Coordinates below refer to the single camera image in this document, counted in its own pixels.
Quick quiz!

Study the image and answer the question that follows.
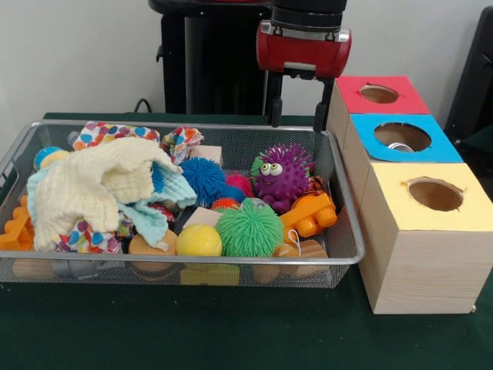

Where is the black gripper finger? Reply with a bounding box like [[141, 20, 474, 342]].
[[314, 77, 335, 133], [267, 71, 285, 128]]

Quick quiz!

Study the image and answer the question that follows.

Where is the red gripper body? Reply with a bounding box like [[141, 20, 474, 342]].
[[256, 21, 352, 80]]

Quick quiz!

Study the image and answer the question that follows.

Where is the purple spiky ball with eyes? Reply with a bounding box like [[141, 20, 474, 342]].
[[250, 143, 315, 214]]

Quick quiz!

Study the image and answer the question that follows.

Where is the cream white cloth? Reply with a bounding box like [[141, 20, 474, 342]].
[[32, 137, 182, 251]]

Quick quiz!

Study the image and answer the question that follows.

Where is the small orange plastic toy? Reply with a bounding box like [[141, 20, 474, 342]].
[[0, 196, 38, 252]]

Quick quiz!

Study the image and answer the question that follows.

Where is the shallow clear mesh bin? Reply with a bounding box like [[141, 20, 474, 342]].
[[0, 119, 367, 290]]

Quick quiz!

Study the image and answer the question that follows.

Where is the wooden box with three holes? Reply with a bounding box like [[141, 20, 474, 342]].
[[327, 75, 493, 315]]

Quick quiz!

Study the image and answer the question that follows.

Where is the small wooden block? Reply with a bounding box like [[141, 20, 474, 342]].
[[182, 207, 224, 229], [189, 145, 224, 167]]

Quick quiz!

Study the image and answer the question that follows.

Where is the pink spiky rubber ball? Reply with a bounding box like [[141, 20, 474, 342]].
[[225, 173, 255, 197]]

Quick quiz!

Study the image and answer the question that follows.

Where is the orange toy building block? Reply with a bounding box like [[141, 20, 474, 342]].
[[279, 191, 337, 246]]

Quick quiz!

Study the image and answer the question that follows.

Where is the small orange spiky ball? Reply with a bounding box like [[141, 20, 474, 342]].
[[210, 197, 241, 212]]

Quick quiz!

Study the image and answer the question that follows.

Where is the green spiky rubber ball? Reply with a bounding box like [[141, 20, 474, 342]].
[[214, 199, 284, 258]]

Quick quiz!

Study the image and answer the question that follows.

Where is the mint green cloth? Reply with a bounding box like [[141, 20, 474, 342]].
[[27, 158, 198, 246]]

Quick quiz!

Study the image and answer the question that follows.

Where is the black panel stand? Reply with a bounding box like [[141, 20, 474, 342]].
[[447, 8, 493, 143]]

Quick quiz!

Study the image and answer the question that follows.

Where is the large colourful dotted cloth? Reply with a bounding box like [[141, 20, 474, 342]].
[[73, 122, 205, 164]]

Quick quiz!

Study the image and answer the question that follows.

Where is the tan orange ball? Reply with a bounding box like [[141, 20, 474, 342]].
[[128, 231, 178, 271]]

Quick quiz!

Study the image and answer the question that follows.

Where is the small blue yellow ball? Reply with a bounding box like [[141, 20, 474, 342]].
[[32, 146, 75, 171]]

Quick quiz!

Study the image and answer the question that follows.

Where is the dark green table cloth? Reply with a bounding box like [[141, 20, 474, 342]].
[[0, 112, 493, 370]]

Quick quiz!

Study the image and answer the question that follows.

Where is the small colourful dotted cloth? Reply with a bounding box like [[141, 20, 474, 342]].
[[52, 220, 124, 254]]

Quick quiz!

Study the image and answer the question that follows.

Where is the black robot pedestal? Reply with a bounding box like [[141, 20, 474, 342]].
[[149, 0, 309, 116]]

